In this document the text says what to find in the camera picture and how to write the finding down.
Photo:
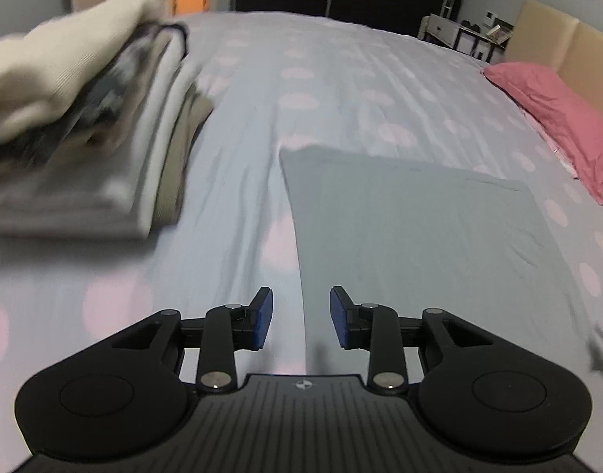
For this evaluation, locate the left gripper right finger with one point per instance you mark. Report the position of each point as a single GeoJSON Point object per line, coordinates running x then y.
{"type": "Point", "coordinates": [343, 315]}

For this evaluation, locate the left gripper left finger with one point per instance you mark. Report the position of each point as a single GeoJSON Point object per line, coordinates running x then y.
{"type": "Point", "coordinates": [260, 313]}

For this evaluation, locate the grey-green garment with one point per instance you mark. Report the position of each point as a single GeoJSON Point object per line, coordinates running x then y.
{"type": "Point", "coordinates": [413, 235]}

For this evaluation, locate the stack of folded clothes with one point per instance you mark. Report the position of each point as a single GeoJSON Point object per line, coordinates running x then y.
{"type": "Point", "coordinates": [99, 111]}

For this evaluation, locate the polka dot bed sheet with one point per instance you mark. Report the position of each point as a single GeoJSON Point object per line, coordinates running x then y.
{"type": "Point", "coordinates": [278, 81]}

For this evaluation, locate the pink pillow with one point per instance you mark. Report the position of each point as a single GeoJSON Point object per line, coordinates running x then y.
{"type": "Point", "coordinates": [568, 119]}

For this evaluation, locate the white bedside shelf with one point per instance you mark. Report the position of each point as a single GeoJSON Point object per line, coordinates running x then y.
{"type": "Point", "coordinates": [485, 42]}

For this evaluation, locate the beige headboard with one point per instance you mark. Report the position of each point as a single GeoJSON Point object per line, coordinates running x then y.
{"type": "Point", "coordinates": [546, 36]}

